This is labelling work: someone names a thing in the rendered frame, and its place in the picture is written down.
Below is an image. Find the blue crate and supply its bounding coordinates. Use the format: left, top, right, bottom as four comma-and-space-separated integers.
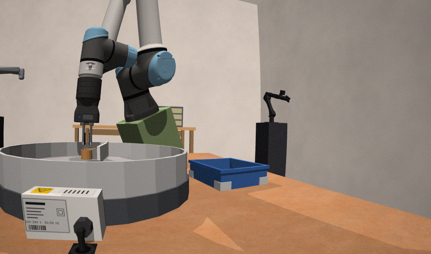
188, 158, 269, 191

